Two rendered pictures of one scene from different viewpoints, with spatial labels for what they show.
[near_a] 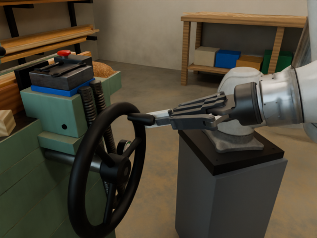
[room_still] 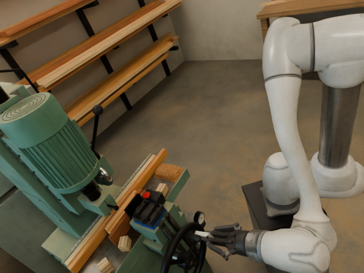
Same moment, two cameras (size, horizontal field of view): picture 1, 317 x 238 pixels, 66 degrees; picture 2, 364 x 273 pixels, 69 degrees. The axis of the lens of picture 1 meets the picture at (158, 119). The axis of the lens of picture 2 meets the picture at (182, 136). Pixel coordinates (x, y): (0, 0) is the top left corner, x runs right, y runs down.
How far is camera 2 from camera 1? 66 cm
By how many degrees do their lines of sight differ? 21
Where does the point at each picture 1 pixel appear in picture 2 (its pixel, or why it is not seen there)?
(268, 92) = (247, 249)
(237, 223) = not seen: hidden behind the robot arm
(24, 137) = (136, 247)
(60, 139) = (154, 246)
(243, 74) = (277, 167)
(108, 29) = (188, 31)
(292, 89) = (257, 252)
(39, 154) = (145, 249)
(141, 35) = (221, 30)
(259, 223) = not seen: hidden behind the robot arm
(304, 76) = (262, 247)
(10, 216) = not seen: outside the picture
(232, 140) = (279, 208)
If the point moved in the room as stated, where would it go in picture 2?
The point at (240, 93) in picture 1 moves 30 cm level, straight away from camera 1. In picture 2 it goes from (236, 243) to (266, 171)
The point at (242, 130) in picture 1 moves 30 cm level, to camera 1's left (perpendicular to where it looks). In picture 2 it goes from (285, 202) to (218, 205)
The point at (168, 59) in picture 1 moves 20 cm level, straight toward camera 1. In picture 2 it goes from (254, 50) to (254, 56)
